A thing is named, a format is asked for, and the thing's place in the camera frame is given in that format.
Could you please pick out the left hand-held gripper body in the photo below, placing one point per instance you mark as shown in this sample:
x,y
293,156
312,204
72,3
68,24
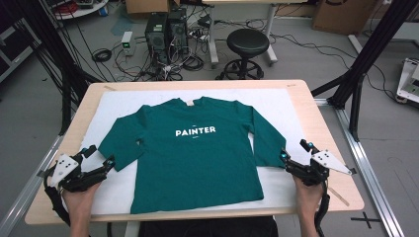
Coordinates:
x,y
66,166

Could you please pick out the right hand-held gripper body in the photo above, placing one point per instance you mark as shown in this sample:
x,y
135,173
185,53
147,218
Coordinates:
x,y
326,159

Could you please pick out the green long-sleeved shirt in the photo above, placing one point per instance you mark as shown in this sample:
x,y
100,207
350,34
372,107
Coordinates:
x,y
197,164

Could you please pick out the person's left hand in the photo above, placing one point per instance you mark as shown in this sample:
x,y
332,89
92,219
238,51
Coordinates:
x,y
79,202

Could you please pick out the person's right hand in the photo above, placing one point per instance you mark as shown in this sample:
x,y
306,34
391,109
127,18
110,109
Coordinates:
x,y
308,197

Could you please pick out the black tape strip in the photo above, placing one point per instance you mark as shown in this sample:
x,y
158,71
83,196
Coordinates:
x,y
41,173
353,171

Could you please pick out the tan tape strip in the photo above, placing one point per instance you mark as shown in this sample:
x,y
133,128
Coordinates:
x,y
337,196

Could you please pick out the white foam mat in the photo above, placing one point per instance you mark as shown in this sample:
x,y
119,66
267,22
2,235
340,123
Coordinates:
x,y
257,102

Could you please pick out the black tape cross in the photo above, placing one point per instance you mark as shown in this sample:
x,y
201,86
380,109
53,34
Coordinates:
x,y
365,220

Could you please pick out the person's dark clothing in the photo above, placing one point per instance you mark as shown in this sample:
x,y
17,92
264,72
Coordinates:
x,y
207,228

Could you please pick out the white machine with wheels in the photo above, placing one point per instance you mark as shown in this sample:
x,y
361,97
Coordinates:
x,y
408,79

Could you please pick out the white box with green light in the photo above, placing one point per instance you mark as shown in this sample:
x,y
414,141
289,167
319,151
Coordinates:
x,y
127,41

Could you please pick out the black round stool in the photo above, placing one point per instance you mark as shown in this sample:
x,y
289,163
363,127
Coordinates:
x,y
247,42

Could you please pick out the grey shelf unit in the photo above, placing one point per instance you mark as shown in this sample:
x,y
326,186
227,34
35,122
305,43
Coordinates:
x,y
13,52

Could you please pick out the large black computer tower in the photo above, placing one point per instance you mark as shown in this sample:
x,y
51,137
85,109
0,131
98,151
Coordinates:
x,y
156,36

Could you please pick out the large cardboard box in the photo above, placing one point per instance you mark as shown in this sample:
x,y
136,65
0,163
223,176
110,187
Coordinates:
x,y
342,16

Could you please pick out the round white table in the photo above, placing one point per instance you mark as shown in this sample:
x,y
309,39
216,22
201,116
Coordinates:
x,y
82,11

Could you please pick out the small black computer tower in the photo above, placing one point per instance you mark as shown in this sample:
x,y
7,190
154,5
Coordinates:
x,y
178,29

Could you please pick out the small cardboard box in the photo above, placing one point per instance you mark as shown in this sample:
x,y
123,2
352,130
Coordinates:
x,y
148,6

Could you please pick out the aluminium rail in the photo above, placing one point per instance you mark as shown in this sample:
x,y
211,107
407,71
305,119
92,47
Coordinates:
x,y
369,177
23,194

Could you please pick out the black metal frame stand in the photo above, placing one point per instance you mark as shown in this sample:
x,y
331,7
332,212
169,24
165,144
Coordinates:
x,y
359,65
66,82

